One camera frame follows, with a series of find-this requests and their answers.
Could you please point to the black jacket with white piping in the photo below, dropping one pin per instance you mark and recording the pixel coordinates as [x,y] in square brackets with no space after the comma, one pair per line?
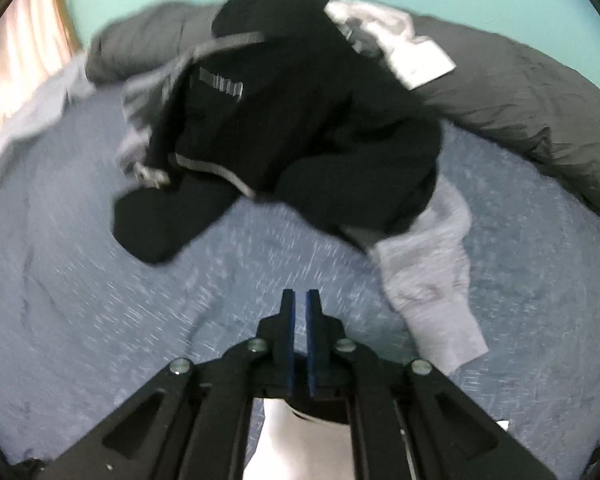
[305,125]

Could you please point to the plain black garment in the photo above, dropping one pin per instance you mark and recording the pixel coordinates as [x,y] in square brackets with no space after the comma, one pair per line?
[290,0]

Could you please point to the white cloth garment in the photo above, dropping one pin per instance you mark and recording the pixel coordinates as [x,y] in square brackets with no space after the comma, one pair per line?
[410,50]

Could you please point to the dark grey duvet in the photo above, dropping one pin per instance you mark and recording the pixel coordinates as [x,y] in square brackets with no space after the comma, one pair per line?
[530,110]

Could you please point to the white polo shirt black trim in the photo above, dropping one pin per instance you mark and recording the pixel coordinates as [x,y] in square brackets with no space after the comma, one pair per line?
[300,450]

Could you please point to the pink curtain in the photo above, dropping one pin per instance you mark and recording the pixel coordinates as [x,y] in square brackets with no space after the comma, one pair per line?
[20,50]

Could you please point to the blue patterned bedsheet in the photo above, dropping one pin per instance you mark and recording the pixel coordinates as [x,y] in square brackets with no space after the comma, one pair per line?
[105,310]

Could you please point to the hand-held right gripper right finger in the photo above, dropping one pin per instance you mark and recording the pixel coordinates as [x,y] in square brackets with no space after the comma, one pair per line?
[310,345]

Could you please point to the grey sweatshirt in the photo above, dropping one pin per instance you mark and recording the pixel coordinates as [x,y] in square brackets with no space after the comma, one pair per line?
[430,285]

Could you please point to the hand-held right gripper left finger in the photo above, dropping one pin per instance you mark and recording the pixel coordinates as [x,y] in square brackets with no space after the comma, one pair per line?
[290,345]

